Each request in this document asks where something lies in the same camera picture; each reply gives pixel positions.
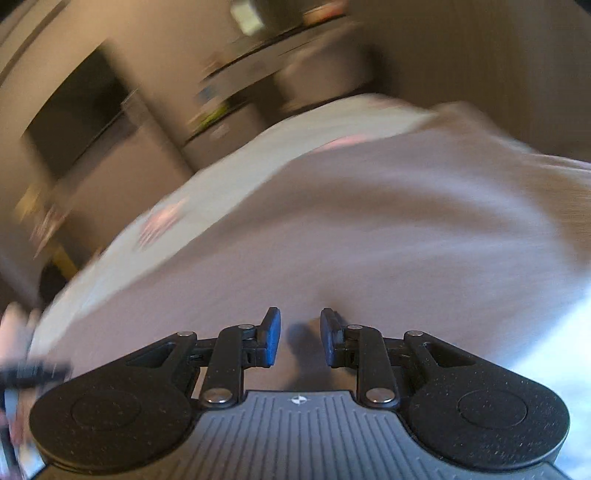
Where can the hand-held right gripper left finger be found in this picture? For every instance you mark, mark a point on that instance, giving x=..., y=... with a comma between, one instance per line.
x=272, y=337

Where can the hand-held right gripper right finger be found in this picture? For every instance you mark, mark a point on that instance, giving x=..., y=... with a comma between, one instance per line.
x=328, y=337

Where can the grey pants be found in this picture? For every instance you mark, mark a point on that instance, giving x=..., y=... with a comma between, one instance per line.
x=369, y=230

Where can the person's left hand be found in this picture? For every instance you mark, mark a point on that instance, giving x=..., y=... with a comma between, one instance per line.
x=16, y=332

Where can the white pink printed bed sheet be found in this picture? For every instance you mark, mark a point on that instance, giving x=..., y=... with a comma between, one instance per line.
x=258, y=157

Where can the grey drawer cabinet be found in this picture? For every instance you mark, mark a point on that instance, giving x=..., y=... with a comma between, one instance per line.
x=226, y=138

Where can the white storage box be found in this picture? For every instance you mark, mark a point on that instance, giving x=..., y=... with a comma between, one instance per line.
x=323, y=78

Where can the dark screen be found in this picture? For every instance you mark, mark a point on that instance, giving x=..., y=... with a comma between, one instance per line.
x=74, y=110

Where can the grey desk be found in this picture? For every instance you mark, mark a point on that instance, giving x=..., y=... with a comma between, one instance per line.
x=258, y=55

